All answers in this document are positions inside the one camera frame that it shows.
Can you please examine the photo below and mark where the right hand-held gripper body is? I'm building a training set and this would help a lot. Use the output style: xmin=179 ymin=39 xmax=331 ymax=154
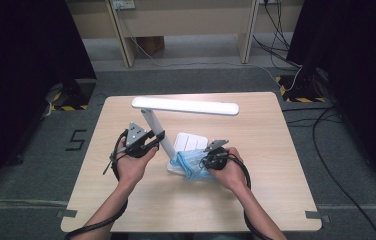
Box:
xmin=201 ymin=139 xmax=230 ymax=171

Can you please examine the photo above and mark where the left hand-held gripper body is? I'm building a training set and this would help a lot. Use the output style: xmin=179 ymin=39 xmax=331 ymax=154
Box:
xmin=121 ymin=121 xmax=159 ymax=159

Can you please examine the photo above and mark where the blue striped cleaning cloth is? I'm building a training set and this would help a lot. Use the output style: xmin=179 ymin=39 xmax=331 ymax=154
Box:
xmin=170 ymin=149 xmax=219 ymax=182

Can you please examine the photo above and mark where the white folding desk lamp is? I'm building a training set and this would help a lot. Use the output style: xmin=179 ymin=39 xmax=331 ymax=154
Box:
xmin=131 ymin=96 xmax=240 ymax=177

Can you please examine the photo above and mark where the person's right hand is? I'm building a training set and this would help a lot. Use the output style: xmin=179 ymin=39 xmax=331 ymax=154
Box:
xmin=208 ymin=147 xmax=249 ymax=193

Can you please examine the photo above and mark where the person's left hand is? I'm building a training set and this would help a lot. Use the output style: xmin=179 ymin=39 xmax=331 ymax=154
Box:
xmin=114 ymin=138 xmax=160 ymax=190

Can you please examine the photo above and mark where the black stand base hazard tape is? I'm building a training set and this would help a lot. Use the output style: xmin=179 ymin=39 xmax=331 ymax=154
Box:
xmin=44 ymin=78 xmax=97 ymax=113
xmin=275 ymin=64 xmax=329 ymax=104

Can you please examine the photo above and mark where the brown cardboard box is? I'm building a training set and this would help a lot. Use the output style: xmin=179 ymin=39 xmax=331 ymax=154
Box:
xmin=135 ymin=35 xmax=166 ymax=56

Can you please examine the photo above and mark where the grey tape piece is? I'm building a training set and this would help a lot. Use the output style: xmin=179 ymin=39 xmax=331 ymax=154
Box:
xmin=304 ymin=210 xmax=331 ymax=224
xmin=56 ymin=209 xmax=78 ymax=220

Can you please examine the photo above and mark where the light wooden desk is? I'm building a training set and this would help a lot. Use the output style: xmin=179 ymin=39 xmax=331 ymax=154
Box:
xmin=65 ymin=0 xmax=305 ymax=69

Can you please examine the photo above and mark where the black curtain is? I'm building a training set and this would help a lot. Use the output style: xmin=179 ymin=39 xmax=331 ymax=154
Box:
xmin=0 ymin=0 xmax=97 ymax=203
xmin=285 ymin=0 xmax=376 ymax=205

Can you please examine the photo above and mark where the white power strip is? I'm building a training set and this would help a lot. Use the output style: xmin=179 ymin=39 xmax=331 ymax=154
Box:
xmin=111 ymin=0 xmax=136 ymax=10

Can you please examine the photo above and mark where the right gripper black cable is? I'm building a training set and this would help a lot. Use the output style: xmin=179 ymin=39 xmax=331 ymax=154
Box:
xmin=227 ymin=153 xmax=272 ymax=240

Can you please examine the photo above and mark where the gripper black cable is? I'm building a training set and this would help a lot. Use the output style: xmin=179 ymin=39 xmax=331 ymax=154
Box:
xmin=63 ymin=129 xmax=130 ymax=240
xmin=227 ymin=153 xmax=272 ymax=240

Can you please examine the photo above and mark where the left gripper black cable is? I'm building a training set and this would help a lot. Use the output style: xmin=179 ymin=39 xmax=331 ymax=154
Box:
xmin=63 ymin=129 xmax=130 ymax=240

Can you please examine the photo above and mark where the white floor cable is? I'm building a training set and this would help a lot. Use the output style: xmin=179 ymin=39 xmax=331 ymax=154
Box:
xmin=117 ymin=8 xmax=304 ymax=93

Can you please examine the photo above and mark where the long black floor cable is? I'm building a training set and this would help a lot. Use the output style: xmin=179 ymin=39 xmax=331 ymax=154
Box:
xmin=311 ymin=105 xmax=376 ymax=240

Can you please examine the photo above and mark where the bundle of black cables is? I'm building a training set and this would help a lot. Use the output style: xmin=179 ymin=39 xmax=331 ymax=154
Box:
xmin=252 ymin=0 xmax=302 ymax=68

